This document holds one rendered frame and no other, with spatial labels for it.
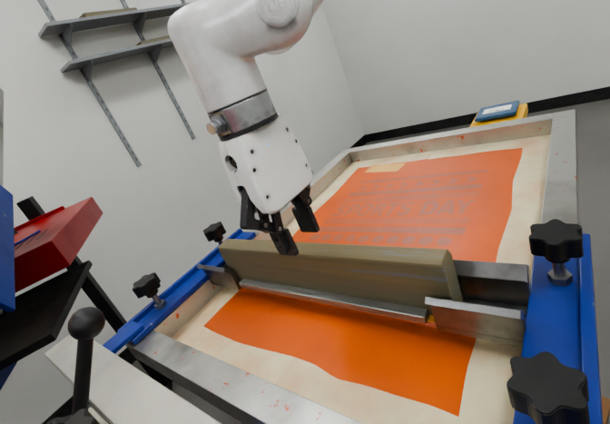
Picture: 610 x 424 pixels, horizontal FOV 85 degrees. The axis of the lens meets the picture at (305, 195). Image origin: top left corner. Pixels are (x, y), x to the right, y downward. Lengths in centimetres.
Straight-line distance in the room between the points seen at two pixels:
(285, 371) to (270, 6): 41
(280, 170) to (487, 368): 30
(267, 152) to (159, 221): 220
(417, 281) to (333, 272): 11
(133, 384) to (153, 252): 212
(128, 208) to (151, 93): 82
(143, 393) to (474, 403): 33
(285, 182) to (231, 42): 16
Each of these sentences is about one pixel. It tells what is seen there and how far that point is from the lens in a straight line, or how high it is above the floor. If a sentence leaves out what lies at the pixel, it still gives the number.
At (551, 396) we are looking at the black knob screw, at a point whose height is 106.
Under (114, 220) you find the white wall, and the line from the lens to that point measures 245.
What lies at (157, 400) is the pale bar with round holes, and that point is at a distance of 42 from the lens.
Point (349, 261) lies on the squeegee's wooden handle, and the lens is 42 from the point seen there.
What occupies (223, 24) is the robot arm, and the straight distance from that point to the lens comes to 37.
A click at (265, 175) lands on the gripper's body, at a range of 38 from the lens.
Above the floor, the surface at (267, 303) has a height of 96.
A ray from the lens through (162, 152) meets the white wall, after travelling 261.
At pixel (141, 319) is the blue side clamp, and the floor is 100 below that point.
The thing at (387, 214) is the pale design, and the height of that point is 96.
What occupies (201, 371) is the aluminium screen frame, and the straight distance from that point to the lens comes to 50.
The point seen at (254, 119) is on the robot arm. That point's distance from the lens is 38.
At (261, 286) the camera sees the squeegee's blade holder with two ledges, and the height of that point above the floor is 100.
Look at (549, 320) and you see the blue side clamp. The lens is 39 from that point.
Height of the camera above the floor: 128
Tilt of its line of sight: 20 degrees down
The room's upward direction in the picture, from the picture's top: 23 degrees counter-clockwise
